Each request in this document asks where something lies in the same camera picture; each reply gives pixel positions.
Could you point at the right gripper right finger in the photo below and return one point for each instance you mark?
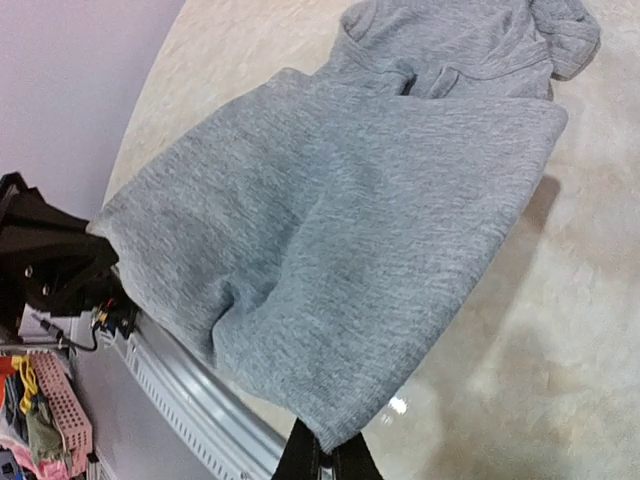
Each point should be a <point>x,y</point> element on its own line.
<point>353,461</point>

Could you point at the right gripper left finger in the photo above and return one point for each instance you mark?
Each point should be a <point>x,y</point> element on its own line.
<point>300,459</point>

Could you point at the grey tank top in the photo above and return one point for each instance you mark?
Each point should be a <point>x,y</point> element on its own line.
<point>312,239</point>

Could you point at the mixed clothes in pink basket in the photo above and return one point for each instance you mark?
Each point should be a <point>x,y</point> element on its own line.
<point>28,428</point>

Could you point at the pink perforated basket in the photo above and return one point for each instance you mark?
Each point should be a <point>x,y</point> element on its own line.
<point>66,409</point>

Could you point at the aluminium front rail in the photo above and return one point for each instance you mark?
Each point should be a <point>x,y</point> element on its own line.
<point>233,434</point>

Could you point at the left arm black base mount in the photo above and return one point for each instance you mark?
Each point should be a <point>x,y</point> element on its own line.
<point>52,267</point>

